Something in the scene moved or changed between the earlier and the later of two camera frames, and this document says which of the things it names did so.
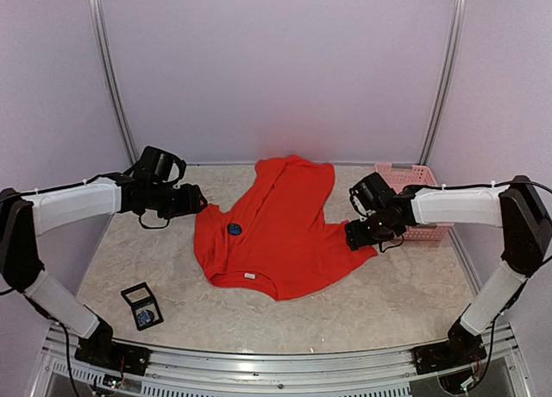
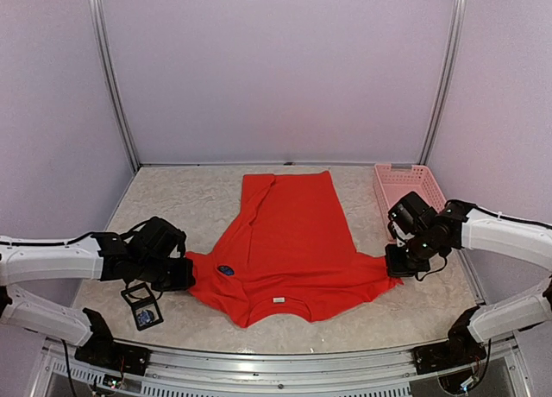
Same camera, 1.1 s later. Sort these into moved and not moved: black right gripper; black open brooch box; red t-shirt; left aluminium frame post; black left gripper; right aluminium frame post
Moved: red t-shirt; black right gripper; black left gripper
Not moved: left aluminium frame post; black open brooch box; right aluminium frame post
